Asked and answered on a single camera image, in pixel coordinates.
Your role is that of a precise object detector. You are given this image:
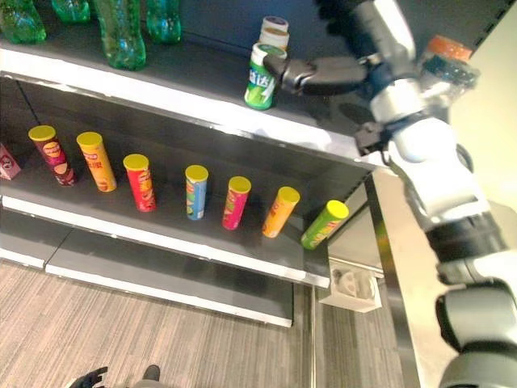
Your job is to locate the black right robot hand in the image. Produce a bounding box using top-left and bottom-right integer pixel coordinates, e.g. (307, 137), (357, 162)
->
(262, 0), (418, 97)

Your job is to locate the maroon chips can yellow lid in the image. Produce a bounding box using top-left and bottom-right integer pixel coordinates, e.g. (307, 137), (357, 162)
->
(27, 124), (78, 188)

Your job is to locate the clear bottle orange cap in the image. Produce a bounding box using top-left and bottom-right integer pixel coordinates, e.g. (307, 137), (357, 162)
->
(418, 35), (481, 96)

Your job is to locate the pink chips can yellow lid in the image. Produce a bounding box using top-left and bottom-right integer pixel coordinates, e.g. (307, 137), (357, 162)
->
(221, 175), (253, 231)

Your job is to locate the pink snack box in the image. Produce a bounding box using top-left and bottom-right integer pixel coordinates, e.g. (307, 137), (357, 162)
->
(0, 142), (22, 181)

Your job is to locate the white gum bottle dark lid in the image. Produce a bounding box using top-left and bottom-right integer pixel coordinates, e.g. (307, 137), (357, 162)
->
(260, 15), (290, 36)

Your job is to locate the white open box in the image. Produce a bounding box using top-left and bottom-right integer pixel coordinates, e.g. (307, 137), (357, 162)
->
(317, 265), (384, 314)

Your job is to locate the red chips can yellow lid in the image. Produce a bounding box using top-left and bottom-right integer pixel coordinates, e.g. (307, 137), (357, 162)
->
(122, 154), (158, 213)

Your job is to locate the green chewing gum bottle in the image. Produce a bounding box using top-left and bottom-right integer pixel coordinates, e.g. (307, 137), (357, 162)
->
(243, 42), (288, 110)

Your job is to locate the green plastic soda bottle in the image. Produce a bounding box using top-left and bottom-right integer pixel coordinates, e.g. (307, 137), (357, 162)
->
(145, 0), (183, 45)
(0, 0), (48, 45)
(90, 0), (148, 72)
(51, 0), (91, 23)

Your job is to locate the black metal shelf unit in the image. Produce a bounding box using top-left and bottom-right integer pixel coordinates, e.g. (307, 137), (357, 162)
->
(0, 0), (485, 329)

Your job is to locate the green chips can yellow lid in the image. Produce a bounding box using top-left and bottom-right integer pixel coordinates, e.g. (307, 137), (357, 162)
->
(300, 199), (351, 251)

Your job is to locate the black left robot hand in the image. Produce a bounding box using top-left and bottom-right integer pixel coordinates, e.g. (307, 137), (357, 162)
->
(65, 365), (109, 388)

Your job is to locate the blue chips can yellow lid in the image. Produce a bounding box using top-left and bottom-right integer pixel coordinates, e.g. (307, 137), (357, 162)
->
(184, 164), (210, 221)

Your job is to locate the orange chips can yellow lid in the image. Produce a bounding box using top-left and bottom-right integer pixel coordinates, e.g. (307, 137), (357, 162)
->
(261, 186), (301, 239)
(76, 131), (118, 193)

